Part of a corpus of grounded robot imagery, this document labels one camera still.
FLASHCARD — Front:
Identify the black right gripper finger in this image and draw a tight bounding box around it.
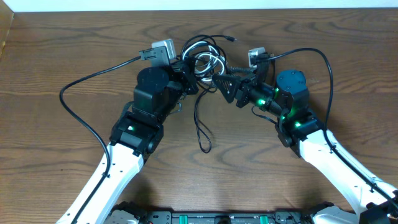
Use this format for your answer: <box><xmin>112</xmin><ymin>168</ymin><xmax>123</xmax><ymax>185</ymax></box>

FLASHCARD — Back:
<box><xmin>228</xmin><ymin>67</ymin><xmax>254</xmax><ymax>74</ymax></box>
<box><xmin>212</xmin><ymin>75</ymin><xmax>242</xmax><ymax>103</ymax></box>

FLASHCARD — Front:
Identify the black right camera cable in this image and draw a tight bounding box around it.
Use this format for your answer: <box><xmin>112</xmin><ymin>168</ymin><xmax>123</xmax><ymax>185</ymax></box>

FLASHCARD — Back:
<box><xmin>257</xmin><ymin>47</ymin><xmax>398</xmax><ymax>209</ymax></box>

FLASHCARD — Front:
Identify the white USB cable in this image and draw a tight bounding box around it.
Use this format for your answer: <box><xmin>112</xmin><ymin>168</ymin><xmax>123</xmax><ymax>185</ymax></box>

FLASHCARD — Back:
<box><xmin>182</xmin><ymin>40</ymin><xmax>227</xmax><ymax>82</ymax></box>

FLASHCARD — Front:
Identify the thick black USB cable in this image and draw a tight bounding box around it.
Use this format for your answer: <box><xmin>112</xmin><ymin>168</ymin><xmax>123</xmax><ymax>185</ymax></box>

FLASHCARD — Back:
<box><xmin>180</xmin><ymin>34</ymin><xmax>237</xmax><ymax>154</ymax></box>

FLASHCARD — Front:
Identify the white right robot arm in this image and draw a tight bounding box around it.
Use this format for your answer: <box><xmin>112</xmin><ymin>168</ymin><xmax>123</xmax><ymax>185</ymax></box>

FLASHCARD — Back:
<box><xmin>212</xmin><ymin>54</ymin><xmax>397</xmax><ymax>223</ymax></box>

